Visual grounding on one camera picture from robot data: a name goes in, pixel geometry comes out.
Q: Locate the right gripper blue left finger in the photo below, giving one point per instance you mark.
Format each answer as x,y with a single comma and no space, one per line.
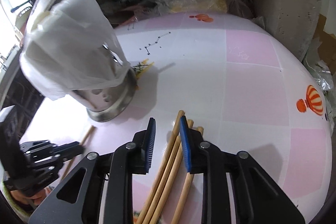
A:
100,185

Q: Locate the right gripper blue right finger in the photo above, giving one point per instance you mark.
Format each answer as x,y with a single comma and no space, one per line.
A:
234,179

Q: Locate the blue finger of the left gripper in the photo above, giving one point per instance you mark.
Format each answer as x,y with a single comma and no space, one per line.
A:
66,151

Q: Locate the wooden chopstick two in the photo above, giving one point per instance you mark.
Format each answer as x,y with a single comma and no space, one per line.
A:
80,150

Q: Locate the white plastic soup spoon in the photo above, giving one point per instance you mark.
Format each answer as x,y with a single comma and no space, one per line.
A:
41,16

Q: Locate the person's left hand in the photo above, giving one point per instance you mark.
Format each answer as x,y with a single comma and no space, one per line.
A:
36,199

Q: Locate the wooden chopstick four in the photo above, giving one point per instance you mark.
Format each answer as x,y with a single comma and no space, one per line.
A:
164,181

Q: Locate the steel utensil holder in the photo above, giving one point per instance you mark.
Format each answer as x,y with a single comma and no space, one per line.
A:
105,104

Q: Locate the wooden chopstick five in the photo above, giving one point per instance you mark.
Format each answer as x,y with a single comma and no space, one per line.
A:
168,187

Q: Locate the wooden chopstick three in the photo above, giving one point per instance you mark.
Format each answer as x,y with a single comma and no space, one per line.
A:
163,173

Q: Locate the white plastic bag liner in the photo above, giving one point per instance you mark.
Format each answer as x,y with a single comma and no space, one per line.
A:
74,47

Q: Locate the cardboard box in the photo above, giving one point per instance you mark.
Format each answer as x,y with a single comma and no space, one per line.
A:
326,50

